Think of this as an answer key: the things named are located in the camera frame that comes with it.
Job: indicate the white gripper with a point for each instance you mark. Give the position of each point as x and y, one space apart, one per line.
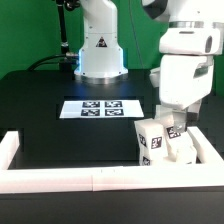
182 82

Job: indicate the white marker sheet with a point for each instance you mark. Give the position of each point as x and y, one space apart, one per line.
101 109

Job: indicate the white U-shaped fence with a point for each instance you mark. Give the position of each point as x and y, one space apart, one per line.
101 178

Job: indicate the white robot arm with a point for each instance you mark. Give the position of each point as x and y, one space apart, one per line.
195 35

